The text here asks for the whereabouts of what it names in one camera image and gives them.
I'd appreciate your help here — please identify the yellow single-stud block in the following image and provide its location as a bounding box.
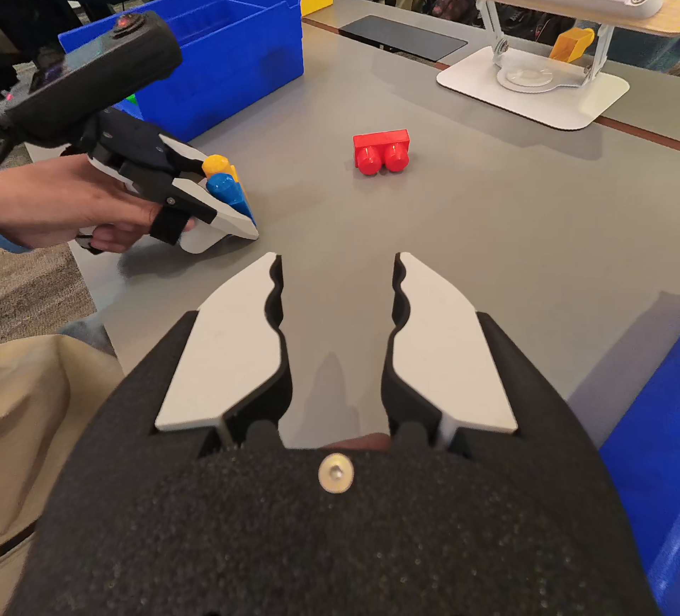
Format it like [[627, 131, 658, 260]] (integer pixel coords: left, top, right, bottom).
[[202, 154, 241, 186]]

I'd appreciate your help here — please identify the red two-stud block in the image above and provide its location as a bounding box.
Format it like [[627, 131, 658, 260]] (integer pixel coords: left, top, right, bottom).
[[353, 129, 411, 176]]

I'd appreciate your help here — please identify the person's left hand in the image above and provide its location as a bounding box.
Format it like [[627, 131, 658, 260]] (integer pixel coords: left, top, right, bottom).
[[0, 153, 196, 255]]

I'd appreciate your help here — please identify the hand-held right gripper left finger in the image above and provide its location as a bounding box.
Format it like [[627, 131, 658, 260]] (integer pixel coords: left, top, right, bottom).
[[154, 253, 294, 447]]

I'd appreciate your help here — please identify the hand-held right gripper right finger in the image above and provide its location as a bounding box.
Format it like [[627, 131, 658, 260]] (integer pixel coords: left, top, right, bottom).
[[380, 252, 519, 452]]

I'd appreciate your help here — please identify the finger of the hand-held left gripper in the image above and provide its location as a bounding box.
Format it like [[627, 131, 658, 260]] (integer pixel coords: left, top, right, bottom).
[[157, 134, 213, 186], [169, 176, 260, 241]]

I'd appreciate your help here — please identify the blue plastic bin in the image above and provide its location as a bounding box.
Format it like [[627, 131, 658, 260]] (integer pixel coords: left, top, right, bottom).
[[599, 337, 680, 616], [58, 0, 305, 143]]

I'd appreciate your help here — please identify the black flat panel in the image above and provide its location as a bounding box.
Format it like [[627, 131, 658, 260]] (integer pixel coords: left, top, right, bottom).
[[338, 15, 468, 63]]

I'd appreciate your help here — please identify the orange plastic piece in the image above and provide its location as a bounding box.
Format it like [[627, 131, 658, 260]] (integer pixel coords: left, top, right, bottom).
[[549, 27, 596, 63]]

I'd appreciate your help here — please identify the blue single-stud block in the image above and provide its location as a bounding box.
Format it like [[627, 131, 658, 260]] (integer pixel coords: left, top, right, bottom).
[[206, 173, 257, 226]]

